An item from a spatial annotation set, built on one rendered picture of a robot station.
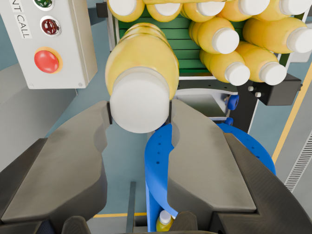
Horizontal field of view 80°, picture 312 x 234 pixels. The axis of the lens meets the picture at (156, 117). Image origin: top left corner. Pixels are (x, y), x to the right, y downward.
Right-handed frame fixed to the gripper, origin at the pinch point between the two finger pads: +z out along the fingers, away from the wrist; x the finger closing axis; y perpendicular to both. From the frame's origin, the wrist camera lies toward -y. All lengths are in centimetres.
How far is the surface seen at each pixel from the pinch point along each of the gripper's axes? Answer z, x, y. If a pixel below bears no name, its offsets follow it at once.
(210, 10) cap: 22.0, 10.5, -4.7
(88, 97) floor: 131, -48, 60
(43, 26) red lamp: 19.3, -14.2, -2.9
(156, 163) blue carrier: 17.5, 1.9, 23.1
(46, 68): 19.3, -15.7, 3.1
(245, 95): 115, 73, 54
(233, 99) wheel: 32.7, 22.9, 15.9
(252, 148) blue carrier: 21.8, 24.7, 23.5
